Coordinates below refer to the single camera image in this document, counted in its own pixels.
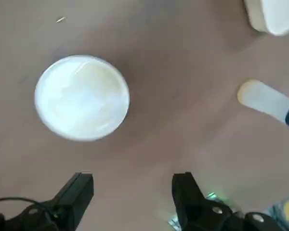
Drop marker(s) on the cream lunch box bear print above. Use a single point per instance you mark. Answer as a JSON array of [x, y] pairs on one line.
[[277, 14]]

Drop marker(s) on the white round plate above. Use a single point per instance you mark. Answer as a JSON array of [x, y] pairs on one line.
[[82, 101]]

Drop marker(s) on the transparent sauce bottle blue cap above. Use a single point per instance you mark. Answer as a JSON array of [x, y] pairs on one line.
[[262, 101]]

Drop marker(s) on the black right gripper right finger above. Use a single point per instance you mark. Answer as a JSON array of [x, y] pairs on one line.
[[190, 204]]

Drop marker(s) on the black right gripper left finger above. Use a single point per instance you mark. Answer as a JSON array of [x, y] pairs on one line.
[[72, 199]]

